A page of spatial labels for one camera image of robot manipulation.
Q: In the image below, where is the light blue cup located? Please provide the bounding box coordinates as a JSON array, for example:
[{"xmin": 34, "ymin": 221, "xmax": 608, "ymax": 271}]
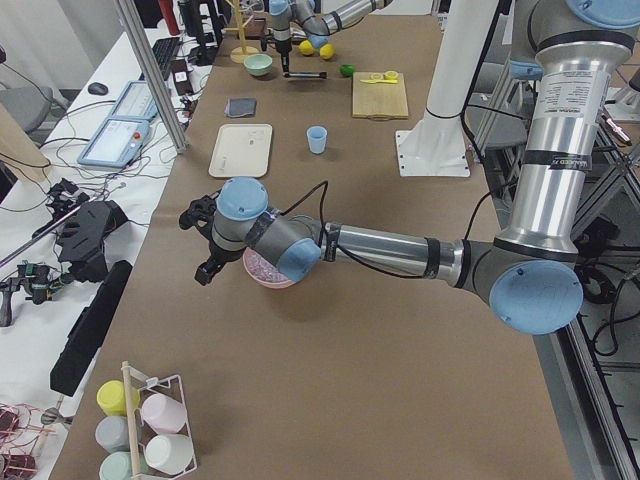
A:
[{"xmin": 306, "ymin": 125, "xmax": 328, "ymax": 155}]

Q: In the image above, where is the yellow lemon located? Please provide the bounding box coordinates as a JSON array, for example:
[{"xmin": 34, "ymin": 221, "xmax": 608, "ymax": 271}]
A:
[
  {"xmin": 319, "ymin": 43, "xmax": 335, "ymax": 61},
  {"xmin": 299, "ymin": 40, "xmax": 315, "ymax": 56}
]

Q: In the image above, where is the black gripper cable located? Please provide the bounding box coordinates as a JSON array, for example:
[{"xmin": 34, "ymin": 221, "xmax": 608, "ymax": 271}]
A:
[{"xmin": 279, "ymin": 180, "xmax": 431, "ymax": 279}]

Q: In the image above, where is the clear ice cubes pile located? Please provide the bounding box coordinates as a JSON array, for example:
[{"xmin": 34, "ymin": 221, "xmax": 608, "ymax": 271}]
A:
[{"xmin": 245, "ymin": 252, "xmax": 288, "ymax": 283}]

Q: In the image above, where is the pink bowl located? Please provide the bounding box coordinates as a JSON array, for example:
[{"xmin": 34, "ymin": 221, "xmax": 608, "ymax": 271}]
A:
[{"xmin": 242, "ymin": 209, "xmax": 297, "ymax": 290}]

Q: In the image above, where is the white cup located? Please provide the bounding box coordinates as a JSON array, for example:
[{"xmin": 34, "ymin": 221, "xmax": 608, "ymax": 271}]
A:
[{"xmin": 144, "ymin": 434, "xmax": 194, "ymax": 475}]

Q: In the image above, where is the lower yellow lemon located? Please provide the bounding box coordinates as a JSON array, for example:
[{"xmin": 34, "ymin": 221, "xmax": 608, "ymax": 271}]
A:
[{"xmin": 319, "ymin": 43, "xmax": 335, "ymax": 61}]

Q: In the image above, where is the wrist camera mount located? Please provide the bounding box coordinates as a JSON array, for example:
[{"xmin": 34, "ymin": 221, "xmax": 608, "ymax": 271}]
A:
[{"xmin": 178, "ymin": 195, "xmax": 217, "ymax": 241}]

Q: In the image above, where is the wooden cup stand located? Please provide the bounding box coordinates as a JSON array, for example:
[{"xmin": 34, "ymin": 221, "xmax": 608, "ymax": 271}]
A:
[{"xmin": 220, "ymin": 0, "xmax": 259, "ymax": 64}]

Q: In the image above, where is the grey folded cloth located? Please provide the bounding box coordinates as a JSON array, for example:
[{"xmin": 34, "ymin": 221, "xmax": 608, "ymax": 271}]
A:
[{"xmin": 224, "ymin": 98, "xmax": 257, "ymax": 118}]

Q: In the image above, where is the grey cup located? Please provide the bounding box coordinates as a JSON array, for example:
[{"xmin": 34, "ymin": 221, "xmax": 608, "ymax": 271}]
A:
[{"xmin": 95, "ymin": 416, "xmax": 130, "ymax": 453}]

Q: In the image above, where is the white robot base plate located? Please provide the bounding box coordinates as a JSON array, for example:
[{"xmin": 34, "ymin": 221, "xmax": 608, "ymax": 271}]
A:
[{"xmin": 394, "ymin": 130, "xmax": 470, "ymax": 178}]

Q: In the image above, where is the steel muddler black tip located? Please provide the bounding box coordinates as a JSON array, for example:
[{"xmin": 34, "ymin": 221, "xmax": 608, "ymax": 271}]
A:
[{"xmin": 283, "ymin": 72, "xmax": 327, "ymax": 79}]

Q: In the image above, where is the mint green bowl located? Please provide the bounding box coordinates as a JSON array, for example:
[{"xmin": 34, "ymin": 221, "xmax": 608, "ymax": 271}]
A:
[{"xmin": 243, "ymin": 53, "xmax": 273, "ymax": 78}]

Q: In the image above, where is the aluminium frame post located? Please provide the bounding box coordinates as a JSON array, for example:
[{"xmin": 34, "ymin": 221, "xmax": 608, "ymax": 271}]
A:
[{"xmin": 114, "ymin": 0, "xmax": 187, "ymax": 154}]

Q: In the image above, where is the black keyboard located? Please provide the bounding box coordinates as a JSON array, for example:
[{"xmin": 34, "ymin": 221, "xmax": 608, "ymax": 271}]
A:
[{"xmin": 152, "ymin": 37, "xmax": 180, "ymax": 70}]

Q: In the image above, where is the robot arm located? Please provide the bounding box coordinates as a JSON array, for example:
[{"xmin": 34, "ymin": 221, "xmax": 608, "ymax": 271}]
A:
[
  {"xmin": 268, "ymin": 0, "xmax": 391, "ymax": 79},
  {"xmin": 179, "ymin": 1, "xmax": 639, "ymax": 335}
]

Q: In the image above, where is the yellow plastic knife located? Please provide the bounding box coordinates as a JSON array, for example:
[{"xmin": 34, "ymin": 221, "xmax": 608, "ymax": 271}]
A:
[{"xmin": 359, "ymin": 78, "xmax": 398, "ymax": 84}]

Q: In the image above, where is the upper yellow lemon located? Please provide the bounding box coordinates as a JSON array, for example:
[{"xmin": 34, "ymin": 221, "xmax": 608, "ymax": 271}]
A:
[{"xmin": 299, "ymin": 40, "xmax": 315, "ymax": 56}]

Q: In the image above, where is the black computer mouse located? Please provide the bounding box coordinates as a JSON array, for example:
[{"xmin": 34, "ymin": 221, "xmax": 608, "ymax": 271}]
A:
[{"xmin": 87, "ymin": 82, "xmax": 109, "ymax": 96}]

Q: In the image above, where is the mint cup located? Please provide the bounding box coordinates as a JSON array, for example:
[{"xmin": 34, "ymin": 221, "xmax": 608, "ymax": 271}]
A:
[{"xmin": 98, "ymin": 451, "xmax": 133, "ymax": 480}]

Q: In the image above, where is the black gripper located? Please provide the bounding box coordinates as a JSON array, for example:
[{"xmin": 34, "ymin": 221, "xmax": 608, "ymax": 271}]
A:
[
  {"xmin": 194, "ymin": 240, "xmax": 240, "ymax": 286},
  {"xmin": 275, "ymin": 39, "xmax": 291, "ymax": 76}
]

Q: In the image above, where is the pink cup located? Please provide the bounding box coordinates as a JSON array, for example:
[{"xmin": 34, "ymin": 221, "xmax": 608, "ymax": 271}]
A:
[{"xmin": 140, "ymin": 393, "xmax": 187, "ymax": 434}]

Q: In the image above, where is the teach pendant tablet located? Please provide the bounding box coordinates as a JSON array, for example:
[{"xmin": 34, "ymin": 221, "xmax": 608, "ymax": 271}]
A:
[{"xmin": 78, "ymin": 80, "xmax": 158, "ymax": 169}]

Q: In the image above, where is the white cup rack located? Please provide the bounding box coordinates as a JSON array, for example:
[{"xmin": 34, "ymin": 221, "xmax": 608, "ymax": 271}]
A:
[{"xmin": 121, "ymin": 361, "xmax": 199, "ymax": 479}]

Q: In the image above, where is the brown box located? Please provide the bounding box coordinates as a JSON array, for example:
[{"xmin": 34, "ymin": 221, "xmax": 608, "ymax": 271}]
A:
[{"xmin": 245, "ymin": 18, "xmax": 268, "ymax": 40}]

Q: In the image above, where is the cream rabbit tray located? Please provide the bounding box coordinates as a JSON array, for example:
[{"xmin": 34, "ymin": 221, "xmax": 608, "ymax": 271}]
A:
[{"xmin": 208, "ymin": 124, "xmax": 273, "ymax": 178}]

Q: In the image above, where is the green lime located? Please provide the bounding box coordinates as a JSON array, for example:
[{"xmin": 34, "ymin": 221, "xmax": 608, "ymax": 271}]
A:
[{"xmin": 340, "ymin": 64, "xmax": 355, "ymax": 78}]

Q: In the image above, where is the yellow cup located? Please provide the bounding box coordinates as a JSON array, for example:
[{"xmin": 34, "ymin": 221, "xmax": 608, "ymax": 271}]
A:
[{"xmin": 96, "ymin": 380, "xmax": 126, "ymax": 416}]

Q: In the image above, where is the bamboo cutting board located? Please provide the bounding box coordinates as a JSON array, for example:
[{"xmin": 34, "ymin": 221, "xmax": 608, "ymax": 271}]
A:
[{"xmin": 352, "ymin": 71, "xmax": 409, "ymax": 120}]

